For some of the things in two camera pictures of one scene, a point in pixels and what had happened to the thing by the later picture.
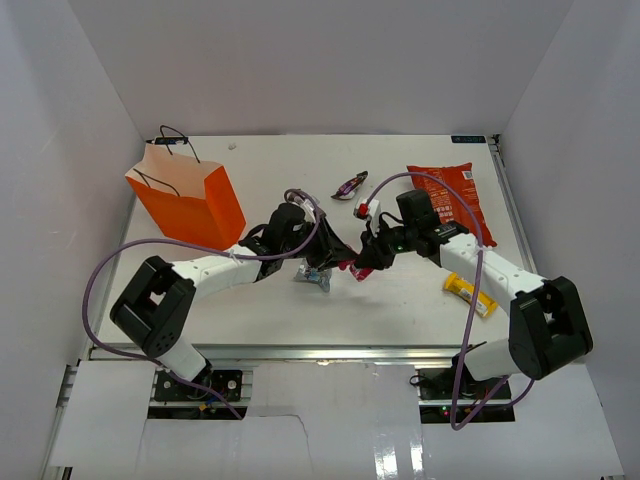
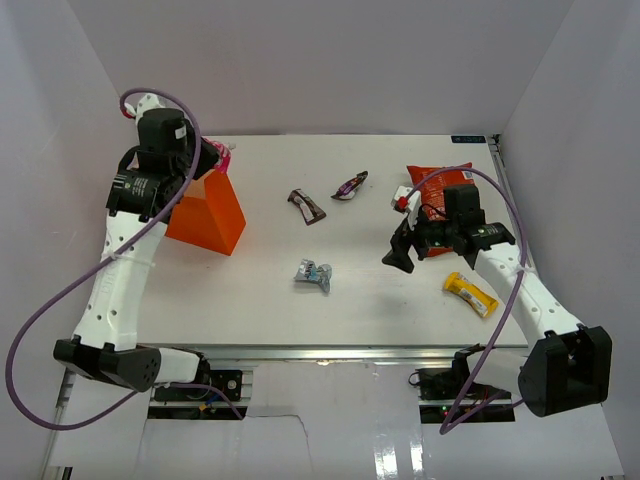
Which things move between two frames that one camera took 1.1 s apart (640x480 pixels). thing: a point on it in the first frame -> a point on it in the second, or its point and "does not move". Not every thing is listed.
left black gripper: [329, 248] -> [208, 159]
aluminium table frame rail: [292, 353] does not move
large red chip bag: [451, 207] does not move
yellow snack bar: [483, 304] does not move
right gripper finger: [373, 257] -> [399, 255]
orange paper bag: [184, 198] does not move
